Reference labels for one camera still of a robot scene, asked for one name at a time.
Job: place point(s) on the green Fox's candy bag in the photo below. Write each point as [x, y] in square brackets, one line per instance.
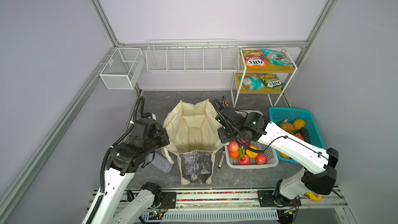
[270, 80]

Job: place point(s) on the teal snack bag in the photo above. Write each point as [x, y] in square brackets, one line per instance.
[252, 83]

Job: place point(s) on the orange tangerine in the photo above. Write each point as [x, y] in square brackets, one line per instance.
[234, 155]

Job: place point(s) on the brown potato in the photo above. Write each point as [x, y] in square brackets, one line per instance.
[288, 127]

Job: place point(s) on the silver marker pen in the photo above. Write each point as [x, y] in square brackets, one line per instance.
[221, 159]

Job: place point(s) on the small white wire basket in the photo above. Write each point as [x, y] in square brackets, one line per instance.
[123, 68]

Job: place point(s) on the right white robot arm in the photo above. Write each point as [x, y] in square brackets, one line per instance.
[318, 174]

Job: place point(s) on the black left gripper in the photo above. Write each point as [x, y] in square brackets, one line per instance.
[162, 134]

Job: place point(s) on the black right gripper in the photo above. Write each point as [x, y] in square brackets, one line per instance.
[221, 130]

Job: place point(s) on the yellow tape measure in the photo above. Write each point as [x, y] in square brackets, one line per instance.
[314, 196]

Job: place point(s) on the orange Fox's candy bag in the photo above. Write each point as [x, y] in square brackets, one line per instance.
[254, 59]

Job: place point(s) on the red apple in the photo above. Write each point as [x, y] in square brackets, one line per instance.
[233, 147]
[261, 159]

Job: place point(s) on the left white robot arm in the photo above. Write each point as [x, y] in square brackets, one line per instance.
[120, 163]

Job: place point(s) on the yellow lemon in teal basket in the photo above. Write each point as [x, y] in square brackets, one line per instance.
[299, 124]

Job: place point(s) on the grey cloth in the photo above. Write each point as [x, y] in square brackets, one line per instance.
[159, 162]

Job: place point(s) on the teal plastic vegetable basket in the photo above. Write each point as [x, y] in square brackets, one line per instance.
[280, 114]

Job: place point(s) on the yellow vegetable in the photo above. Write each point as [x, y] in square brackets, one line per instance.
[284, 156]

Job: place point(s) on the yellow handled pliers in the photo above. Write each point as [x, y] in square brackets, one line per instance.
[224, 102]

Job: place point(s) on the green pink snack bag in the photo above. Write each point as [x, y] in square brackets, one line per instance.
[277, 58]

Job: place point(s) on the dark cucumber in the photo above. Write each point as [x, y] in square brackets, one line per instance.
[305, 135]

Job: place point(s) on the white wooden two-tier shelf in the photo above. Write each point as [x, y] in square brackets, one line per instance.
[264, 71]

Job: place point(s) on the long white wire basket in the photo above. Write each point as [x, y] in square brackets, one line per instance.
[192, 55]

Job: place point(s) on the red tomato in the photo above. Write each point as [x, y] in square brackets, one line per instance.
[299, 136]

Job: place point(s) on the cream canvas grocery bag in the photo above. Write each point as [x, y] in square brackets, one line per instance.
[194, 140]

